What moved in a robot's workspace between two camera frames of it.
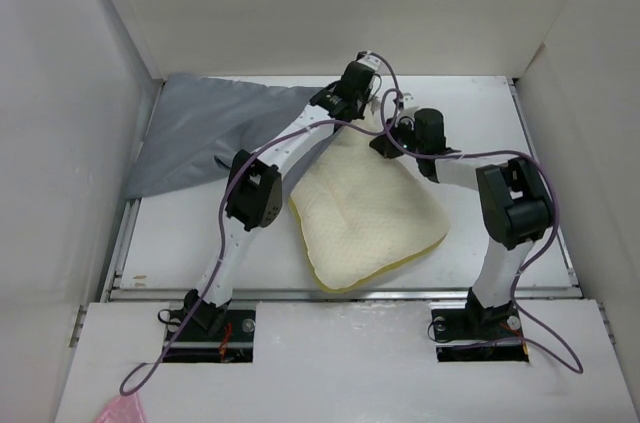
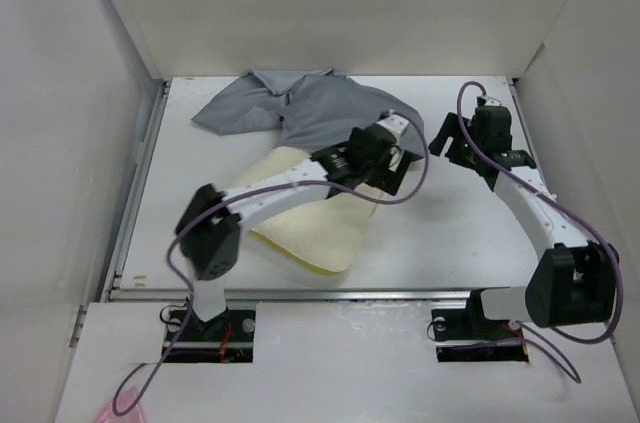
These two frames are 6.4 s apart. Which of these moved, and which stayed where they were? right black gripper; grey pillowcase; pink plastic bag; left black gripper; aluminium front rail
Moved: right black gripper; left black gripper; grey pillowcase
Stayed: aluminium front rail; pink plastic bag
